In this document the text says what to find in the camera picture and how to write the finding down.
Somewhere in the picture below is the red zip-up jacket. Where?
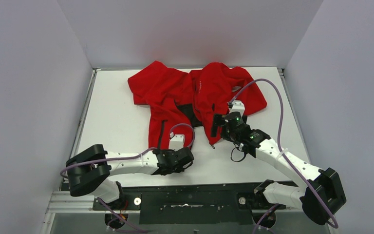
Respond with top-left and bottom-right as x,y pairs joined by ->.
128,61 -> 267,149

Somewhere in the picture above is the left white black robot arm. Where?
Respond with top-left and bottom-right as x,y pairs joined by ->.
60,144 -> 194,208

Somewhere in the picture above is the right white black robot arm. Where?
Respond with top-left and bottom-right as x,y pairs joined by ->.
211,112 -> 346,228

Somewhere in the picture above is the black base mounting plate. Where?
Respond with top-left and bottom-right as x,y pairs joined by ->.
108,182 -> 272,225

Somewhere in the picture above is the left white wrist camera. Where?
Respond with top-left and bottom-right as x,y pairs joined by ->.
168,132 -> 185,151

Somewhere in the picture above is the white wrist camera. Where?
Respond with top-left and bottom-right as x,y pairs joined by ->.
168,132 -> 185,151
227,100 -> 245,117

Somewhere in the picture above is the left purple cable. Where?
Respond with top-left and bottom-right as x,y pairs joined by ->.
59,123 -> 197,179

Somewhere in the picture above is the purple cable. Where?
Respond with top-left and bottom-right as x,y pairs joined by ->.
227,78 -> 340,230
59,123 -> 197,179

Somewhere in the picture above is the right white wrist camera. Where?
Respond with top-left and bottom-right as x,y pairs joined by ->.
227,100 -> 245,117

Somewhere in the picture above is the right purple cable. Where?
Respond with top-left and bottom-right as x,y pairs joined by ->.
227,78 -> 340,230

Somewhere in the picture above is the aluminium table frame rail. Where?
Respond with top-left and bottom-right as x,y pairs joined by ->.
68,68 -> 98,159

